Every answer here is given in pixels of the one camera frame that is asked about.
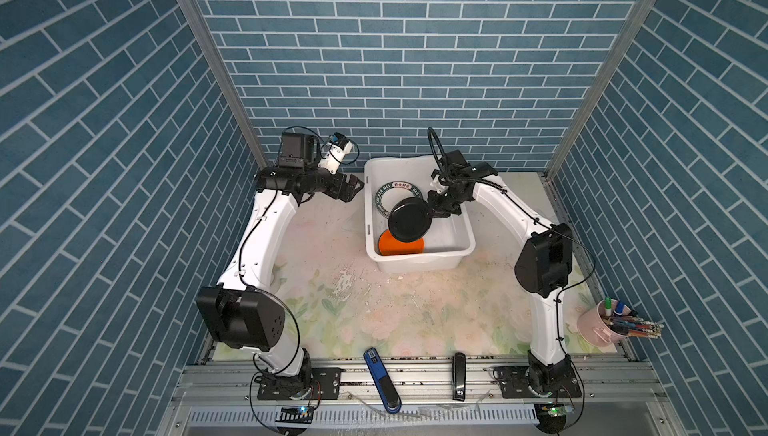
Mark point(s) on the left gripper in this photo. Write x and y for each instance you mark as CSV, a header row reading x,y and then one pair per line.
x,y
347,191

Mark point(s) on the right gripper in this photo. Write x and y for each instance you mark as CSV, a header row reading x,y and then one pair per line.
x,y
433,207

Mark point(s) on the black plate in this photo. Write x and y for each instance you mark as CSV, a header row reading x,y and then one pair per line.
x,y
409,220

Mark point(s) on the green rimmed white plate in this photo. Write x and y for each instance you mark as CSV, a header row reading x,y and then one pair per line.
x,y
389,195

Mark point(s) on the orange plastic plate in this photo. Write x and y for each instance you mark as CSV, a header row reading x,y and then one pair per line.
x,y
388,245

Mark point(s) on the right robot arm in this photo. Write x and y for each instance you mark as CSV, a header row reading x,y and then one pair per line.
x,y
543,267

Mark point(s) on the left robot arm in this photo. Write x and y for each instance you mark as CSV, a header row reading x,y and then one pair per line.
x,y
240,310

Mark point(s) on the white plastic bin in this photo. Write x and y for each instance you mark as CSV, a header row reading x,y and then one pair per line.
x,y
448,240

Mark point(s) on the black handheld device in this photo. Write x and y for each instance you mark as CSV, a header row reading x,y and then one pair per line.
x,y
459,377

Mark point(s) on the blue handheld tool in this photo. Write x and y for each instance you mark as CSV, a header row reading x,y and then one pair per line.
x,y
384,385

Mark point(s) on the pink pen cup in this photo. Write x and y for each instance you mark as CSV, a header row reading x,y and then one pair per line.
x,y
612,321

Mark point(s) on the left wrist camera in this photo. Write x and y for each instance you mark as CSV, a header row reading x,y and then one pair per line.
x,y
334,151

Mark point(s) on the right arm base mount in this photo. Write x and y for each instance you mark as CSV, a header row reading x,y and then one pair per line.
x,y
537,381

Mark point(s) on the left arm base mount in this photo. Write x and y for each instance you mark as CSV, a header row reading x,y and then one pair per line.
x,y
323,381

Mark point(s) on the aluminium rail frame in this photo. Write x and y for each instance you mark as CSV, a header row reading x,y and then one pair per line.
x,y
620,397

